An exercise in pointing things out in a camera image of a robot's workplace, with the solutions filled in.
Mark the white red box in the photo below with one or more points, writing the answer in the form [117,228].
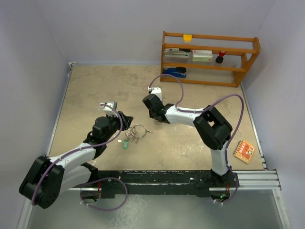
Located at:
[202,56]

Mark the yellow cap container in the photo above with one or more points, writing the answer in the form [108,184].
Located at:
[187,38]

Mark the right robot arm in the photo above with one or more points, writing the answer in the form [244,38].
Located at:
[212,127]

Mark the green key tag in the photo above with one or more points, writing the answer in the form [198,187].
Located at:
[125,144]

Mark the metal keyring with keys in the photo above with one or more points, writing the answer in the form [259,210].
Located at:
[137,132]

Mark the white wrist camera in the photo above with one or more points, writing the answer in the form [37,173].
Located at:
[156,91]
[109,108]

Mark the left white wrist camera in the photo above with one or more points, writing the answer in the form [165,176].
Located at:
[109,108]

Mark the wooden shelf rack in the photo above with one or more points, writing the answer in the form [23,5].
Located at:
[235,55]

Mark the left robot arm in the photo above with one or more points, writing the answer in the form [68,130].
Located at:
[48,177]

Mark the blue stapler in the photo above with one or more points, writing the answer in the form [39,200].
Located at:
[179,72]

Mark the black red bottle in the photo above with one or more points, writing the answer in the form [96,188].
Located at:
[220,58]

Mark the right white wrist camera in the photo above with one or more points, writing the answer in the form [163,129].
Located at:
[156,91]

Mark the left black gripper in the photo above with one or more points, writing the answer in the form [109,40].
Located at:
[126,120]

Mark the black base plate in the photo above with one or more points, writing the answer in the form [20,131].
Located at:
[200,183]

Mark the grey stapler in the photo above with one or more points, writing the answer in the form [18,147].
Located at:
[177,53]

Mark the orange key tag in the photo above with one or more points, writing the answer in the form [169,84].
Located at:
[244,151]

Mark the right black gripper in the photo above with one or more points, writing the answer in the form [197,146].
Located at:
[150,114]

